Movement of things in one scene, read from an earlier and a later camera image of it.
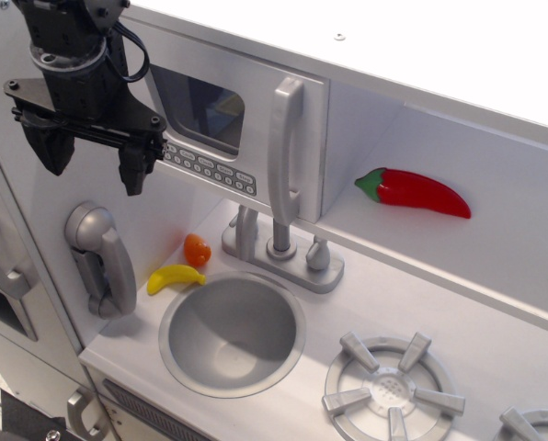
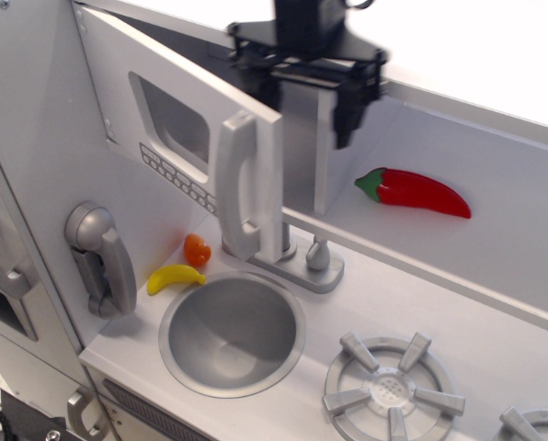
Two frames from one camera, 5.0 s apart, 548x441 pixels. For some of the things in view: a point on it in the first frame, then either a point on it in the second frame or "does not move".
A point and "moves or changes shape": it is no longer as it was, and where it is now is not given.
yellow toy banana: [173, 273] does not move
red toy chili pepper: [407, 188] does not move
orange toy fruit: [197, 252] does not move
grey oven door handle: [75, 405] does not move
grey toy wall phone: [104, 259] does not move
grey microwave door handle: [285, 202] to [240, 239]
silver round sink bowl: [232, 333] does not move
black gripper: [91, 98] to [307, 39]
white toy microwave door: [214, 99] moves or changes shape
